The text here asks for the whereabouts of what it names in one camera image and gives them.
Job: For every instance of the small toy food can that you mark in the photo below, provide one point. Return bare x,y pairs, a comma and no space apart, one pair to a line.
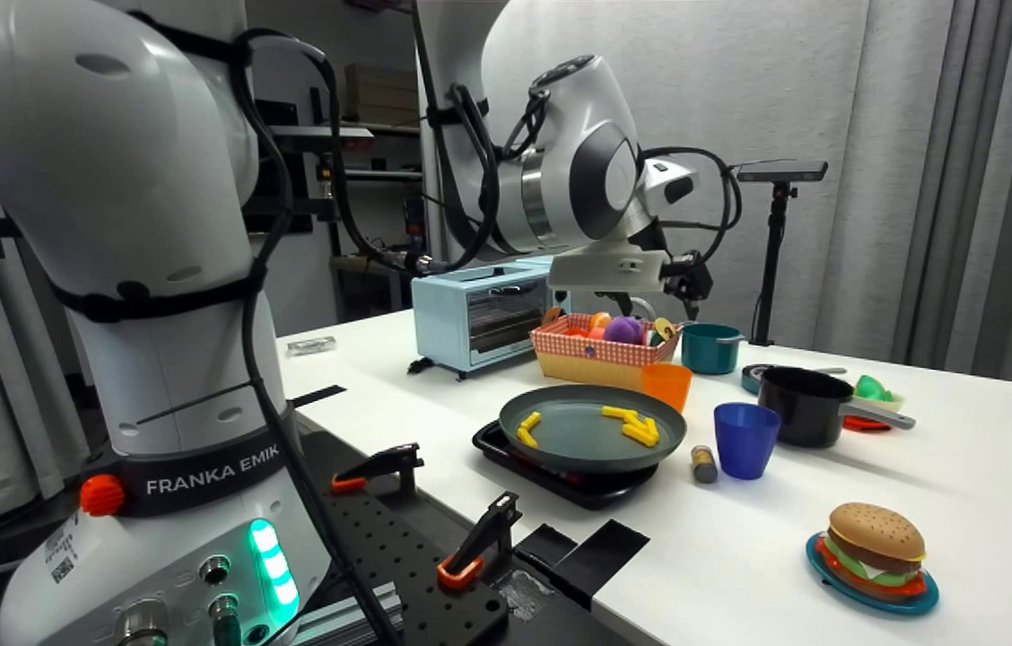
706,465

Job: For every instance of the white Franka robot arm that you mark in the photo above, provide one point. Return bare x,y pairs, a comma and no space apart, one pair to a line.
170,382

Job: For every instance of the black toy stove burner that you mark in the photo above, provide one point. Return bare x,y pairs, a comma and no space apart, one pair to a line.
564,485

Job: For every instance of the teal toy pot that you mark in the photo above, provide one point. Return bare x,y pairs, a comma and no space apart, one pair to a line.
709,348

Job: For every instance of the black table edge bracket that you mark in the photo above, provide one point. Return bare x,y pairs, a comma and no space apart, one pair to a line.
590,556

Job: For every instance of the grey round plate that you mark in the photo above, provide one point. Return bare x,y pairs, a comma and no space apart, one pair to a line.
580,431

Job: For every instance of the black tripod stand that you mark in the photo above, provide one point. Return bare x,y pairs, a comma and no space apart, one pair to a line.
780,237

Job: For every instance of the grey curtain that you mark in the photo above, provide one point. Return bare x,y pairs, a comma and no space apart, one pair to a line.
983,180

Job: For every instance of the yellow plush toy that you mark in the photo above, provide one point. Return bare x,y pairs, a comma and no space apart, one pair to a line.
661,333

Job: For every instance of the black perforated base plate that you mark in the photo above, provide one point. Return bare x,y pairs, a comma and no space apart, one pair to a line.
409,561

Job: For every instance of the aluminium rail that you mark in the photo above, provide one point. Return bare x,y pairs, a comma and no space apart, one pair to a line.
337,621

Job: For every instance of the red felt disc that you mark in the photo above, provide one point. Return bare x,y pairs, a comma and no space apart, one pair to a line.
867,426

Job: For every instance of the purple plush toy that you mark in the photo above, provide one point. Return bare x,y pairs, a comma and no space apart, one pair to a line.
623,333

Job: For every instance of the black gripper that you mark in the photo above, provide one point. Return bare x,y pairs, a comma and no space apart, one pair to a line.
682,276

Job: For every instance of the green felt disc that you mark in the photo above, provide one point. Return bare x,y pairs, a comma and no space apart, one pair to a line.
875,394

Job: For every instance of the yellow toy fry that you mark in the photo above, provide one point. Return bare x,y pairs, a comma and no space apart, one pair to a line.
637,426
521,440
647,440
616,415
533,418

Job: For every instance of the dark metal shelf rack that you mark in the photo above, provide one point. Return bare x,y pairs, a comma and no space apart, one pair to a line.
349,134

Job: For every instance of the toy hamburger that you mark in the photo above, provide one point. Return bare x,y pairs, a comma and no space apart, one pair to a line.
875,542

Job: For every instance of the light blue toy oven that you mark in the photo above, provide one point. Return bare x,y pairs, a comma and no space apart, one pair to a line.
494,318

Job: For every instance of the small teal plate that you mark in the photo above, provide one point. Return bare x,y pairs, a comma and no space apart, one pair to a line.
875,599

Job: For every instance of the red orange plush toy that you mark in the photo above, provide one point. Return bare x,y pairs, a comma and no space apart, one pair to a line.
580,324

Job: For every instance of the blue plastic cup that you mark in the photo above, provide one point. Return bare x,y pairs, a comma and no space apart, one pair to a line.
747,440

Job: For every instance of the black toy pot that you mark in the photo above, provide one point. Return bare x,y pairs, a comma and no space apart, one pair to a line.
805,415

